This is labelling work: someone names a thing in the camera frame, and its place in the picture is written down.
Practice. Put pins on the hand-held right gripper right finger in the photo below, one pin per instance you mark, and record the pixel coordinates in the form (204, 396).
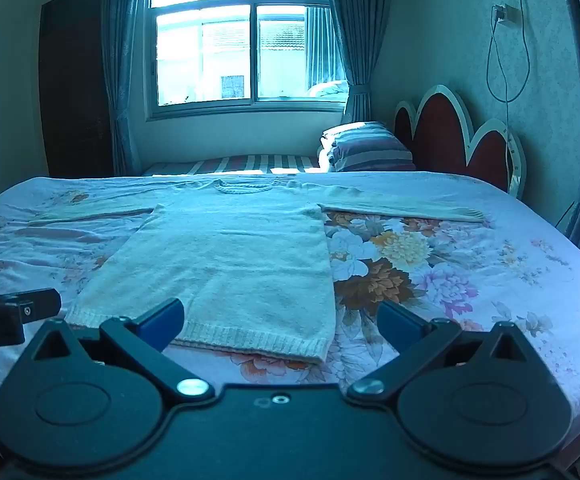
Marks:
(398, 323)

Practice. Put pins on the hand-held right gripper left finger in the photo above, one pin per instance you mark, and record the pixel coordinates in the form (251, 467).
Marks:
(162, 321)

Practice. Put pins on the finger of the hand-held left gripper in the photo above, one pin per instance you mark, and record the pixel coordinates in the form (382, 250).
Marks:
(39, 304)

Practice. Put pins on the white knit sweater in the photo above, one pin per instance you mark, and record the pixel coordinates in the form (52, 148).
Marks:
(229, 260)

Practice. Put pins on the floral bed sheet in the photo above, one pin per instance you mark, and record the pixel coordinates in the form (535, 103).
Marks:
(470, 270)

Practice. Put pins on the striped mattress cover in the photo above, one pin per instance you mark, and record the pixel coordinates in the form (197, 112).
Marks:
(240, 164)

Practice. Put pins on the folded striped quilt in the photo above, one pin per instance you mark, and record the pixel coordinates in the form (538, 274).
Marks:
(370, 147)

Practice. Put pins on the red petal-shaped headboard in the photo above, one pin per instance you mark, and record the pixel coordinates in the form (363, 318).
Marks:
(442, 132)

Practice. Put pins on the dark wooden door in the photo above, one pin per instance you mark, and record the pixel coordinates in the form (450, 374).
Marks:
(72, 85)

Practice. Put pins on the white cloth bundle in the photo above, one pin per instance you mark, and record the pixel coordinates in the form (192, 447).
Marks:
(327, 90)

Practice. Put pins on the blue curtain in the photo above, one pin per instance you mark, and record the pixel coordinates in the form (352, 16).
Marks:
(357, 25)
(122, 60)

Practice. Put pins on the large window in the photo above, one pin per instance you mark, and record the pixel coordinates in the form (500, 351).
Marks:
(250, 45)

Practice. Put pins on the wall socket with plug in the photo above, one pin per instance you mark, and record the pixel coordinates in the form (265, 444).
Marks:
(507, 14)

